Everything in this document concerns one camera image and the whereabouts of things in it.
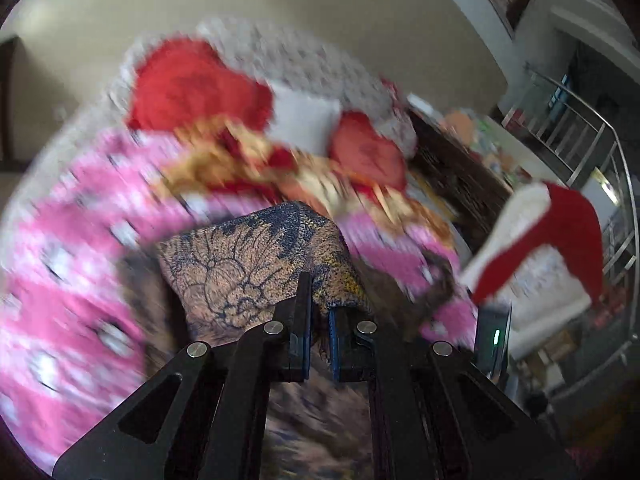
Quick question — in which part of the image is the dark floral patterned garment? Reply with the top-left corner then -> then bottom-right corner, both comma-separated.
117,203 -> 456,479

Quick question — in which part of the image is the dark carved wooden headboard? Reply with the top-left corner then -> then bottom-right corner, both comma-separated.
408,110 -> 512,255

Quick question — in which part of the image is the pink penguin bed blanket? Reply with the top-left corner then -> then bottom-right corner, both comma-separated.
1,130 -> 458,472

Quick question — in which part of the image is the metal stair railing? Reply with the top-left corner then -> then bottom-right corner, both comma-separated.
501,63 -> 639,400

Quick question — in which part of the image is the small red heart pillow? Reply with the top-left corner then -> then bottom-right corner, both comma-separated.
329,110 -> 407,191

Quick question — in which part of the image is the red gold crumpled blanket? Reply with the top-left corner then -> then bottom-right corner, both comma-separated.
152,116 -> 454,247

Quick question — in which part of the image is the white square pillow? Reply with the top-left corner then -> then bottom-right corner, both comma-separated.
265,81 -> 342,157

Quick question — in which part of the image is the large red heart pillow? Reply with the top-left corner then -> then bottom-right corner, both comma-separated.
127,37 -> 273,131

